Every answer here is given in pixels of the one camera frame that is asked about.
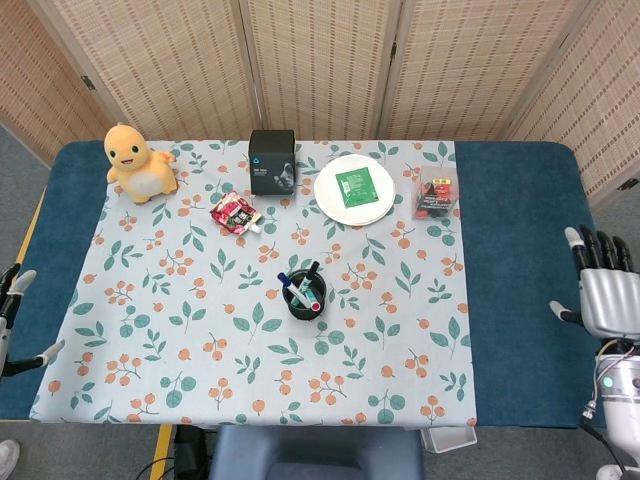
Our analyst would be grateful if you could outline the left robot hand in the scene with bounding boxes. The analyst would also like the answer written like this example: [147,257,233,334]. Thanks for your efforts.
[0,263,66,379]

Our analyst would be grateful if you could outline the white plastic bin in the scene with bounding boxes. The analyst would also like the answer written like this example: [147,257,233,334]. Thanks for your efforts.
[421,424,477,455]

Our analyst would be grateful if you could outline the clear plastic snack box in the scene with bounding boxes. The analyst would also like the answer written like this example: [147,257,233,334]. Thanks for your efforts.
[411,166,460,221]

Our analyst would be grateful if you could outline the yellow plush dinosaur toy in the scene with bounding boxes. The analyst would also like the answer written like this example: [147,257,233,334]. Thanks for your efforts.
[103,122,179,204]

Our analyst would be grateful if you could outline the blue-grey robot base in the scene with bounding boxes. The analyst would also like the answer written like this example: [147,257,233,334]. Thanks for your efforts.
[208,424,424,480]

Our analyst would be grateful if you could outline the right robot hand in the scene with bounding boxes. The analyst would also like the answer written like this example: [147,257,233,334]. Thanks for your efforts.
[548,224,640,341]

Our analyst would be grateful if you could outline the floral tablecloth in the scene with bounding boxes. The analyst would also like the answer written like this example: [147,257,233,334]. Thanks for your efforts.
[29,139,479,427]

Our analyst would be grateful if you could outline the black cardboard box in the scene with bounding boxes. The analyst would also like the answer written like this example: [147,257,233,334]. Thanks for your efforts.
[248,129,297,196]

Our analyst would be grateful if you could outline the blue whiteboard marker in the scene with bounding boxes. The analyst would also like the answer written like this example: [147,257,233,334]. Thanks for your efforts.
[277,272,311,310]

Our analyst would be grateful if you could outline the red drink pouch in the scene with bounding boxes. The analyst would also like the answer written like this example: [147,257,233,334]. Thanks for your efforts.
[209,192,263,235]

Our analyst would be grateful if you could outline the white paper plate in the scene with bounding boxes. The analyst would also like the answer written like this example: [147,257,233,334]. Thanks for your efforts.
[313,153,396,227]

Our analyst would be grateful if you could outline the green marker with black cap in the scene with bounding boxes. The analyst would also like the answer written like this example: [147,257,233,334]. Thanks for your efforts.
[299,259,321,301]

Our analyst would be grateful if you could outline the black floor cables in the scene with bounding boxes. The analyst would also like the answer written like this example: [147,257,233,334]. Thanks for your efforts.
[137,424,211,480]

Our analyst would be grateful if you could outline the bamboo folding screen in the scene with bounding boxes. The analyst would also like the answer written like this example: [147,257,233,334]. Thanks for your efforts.
[0,0,640,211]

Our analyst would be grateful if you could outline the green sachet packet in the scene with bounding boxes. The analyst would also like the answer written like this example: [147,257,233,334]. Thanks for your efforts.
[334,167,380,207]

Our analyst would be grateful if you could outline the black mesh pen holder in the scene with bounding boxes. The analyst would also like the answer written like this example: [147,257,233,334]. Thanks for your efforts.
[281,268,329,321]

